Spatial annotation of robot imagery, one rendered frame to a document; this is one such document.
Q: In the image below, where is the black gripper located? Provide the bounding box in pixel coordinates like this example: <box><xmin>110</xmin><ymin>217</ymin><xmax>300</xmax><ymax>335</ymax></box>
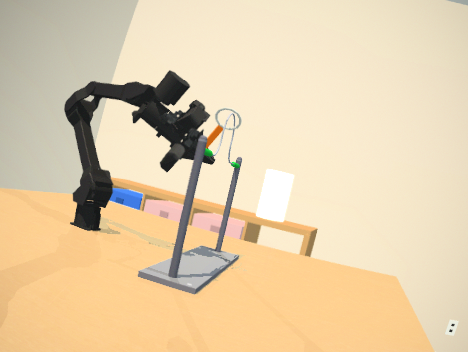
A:
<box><xmin>155</xmin><ymin>110</ymin><xmax>215</xmax><ymax>172</ymax></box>

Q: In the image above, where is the orange handle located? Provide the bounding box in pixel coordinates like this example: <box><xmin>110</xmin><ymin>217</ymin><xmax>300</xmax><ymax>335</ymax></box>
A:
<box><xmin>206</xmin><ymin>107</ymin><xmax>242</xmax><ymax>148</ymax></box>

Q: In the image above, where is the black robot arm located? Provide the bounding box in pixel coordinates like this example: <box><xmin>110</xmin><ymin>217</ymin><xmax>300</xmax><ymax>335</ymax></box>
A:
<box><xmin>64</xmin><ymin>71</ymin><xmax>206</xmax><ymax>231</ymax></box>

